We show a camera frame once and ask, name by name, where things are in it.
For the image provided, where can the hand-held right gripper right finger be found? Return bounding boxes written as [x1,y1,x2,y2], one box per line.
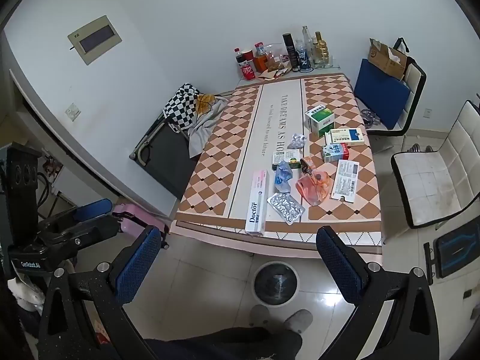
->
[317,226,443,360]

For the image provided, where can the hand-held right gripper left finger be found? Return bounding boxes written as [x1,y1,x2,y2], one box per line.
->
[37,226,162,360]

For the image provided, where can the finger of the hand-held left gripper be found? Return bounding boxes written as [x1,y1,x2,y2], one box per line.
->
[37,215,121,250]
[37,199,113,230]

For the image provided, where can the large silver blister pack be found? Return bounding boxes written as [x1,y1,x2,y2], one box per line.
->
[266,192,305,226]

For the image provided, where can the pink plastic bag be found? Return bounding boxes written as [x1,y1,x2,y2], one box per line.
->
[296,157,332,206]

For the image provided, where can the pink white toothpaste box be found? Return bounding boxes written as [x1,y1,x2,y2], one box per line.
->
[245,170,269,237]

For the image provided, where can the blue plastic wrapper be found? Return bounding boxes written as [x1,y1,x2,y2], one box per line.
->
[274,160,293,194]

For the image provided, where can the small green white box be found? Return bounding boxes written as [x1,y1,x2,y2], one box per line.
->
[271,149,303,170]

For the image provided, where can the pink suitcase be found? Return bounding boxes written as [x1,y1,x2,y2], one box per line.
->
[112,204,170,250]

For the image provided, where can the grey slipper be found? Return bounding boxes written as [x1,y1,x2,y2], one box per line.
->
[283,309,314,333]
[249,305,271,327]

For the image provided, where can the flat white medicine box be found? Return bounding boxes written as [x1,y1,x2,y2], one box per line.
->
[330,159,360,203]

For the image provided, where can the red blue milk carton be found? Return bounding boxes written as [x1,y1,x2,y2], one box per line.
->
[322,143,350,163]

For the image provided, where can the black blue floor device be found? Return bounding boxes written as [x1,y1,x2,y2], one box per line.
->
[423,228,480,280]

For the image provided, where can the white blue medicine box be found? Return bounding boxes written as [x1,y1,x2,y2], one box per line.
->
[325,127,365,146]

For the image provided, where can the small silver blister pack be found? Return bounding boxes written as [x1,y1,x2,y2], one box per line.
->
[287,133,308,150]

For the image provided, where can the black white checkered cloth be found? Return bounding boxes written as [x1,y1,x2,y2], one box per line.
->
[163,83,202,133]

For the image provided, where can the grey cloth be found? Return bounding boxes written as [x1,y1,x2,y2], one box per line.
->
[187,95,230,158]

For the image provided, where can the checkered brown pink tablecloth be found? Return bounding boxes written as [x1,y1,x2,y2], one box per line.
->
[169,73,383,259]

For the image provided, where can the tall green white box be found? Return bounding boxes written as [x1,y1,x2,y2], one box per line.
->
[305,105,336,138]

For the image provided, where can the yellow cloth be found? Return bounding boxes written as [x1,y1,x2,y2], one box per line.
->
[196,94,217,116]

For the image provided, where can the blue seat cushion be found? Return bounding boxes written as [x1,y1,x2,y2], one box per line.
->
[354,59,412,130]

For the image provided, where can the cola bottle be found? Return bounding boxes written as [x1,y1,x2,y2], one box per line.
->
[234,47,247,74]

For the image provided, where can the red paper cup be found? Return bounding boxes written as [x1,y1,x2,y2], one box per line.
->
[239,49,256,82]

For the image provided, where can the blue label bottle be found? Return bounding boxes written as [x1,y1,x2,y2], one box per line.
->
[295,39,311,72]

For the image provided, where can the cardboard box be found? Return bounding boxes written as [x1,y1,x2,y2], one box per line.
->
[369,37,408,81]

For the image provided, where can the gold perfume bottle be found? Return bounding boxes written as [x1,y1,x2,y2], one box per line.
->
[313,32,328,65]

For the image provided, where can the black spray can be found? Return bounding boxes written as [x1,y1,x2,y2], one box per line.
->
[282,33,300,73]

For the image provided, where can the clear plastic bag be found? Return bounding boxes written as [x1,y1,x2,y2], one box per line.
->
[264,43,286,70]

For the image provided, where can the clear glass bottle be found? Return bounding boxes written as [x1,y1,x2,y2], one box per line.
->
[301,25,314,52]

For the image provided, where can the white chair with black frame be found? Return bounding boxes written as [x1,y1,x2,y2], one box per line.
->
[391,100,480,230]
[365,57,427,136]

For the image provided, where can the beige wall panel box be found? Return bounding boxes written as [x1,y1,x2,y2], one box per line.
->
[67,15,123,67]

